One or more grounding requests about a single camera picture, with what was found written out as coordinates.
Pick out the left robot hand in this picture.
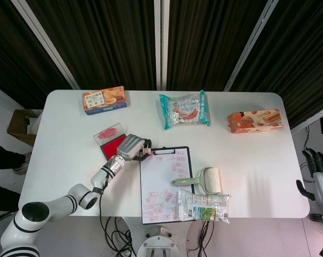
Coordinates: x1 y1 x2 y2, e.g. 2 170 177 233
115 133 153 163

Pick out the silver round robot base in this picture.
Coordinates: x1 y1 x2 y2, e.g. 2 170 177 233
136 226 179 257

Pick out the black clipboard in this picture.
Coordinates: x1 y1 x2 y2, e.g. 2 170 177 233
138 146 196 225

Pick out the red ink pad clear lid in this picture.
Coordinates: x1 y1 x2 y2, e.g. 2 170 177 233
93 122 129 161

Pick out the white paper with red stamps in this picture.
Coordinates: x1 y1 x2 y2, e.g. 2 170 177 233
140 147 192 223

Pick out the orange biscuit box blue side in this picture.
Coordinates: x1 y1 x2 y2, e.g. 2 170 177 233
81 85 129 116

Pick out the teal sausage bread bag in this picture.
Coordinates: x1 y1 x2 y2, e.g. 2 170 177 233
159 89 212 131

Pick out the clear plastic snack bag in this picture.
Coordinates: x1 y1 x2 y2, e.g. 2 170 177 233
177 188 231 225

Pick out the orange egg roll box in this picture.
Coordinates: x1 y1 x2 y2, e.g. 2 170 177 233
226 108 284 134

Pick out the dark pleated curtain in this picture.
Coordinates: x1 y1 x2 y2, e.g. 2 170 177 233
0 0 72 108
27 0 157 90
230 0 323 130
166 0 269 92

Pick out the grey sneaker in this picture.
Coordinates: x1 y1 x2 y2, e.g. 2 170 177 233
13 151 33 175

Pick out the brown cardboard box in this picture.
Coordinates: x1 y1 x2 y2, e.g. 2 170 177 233
7 108 43 147

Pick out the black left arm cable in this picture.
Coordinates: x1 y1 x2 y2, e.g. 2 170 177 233
91 172 116 241

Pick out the white partition base rail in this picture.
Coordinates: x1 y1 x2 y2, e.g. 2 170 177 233
291 105 323 132

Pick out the green handled lint roller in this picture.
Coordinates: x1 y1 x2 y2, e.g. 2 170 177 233
169 166 222 194

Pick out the black floor cables tangle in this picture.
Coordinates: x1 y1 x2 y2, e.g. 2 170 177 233
104 216 137 257
196 221 215 251

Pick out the white upright frame post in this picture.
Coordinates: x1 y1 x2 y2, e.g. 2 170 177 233
153 0 168 90

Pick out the white slanted frame post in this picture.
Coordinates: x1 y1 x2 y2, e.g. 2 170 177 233
10 0 80 89
223 0 279 92

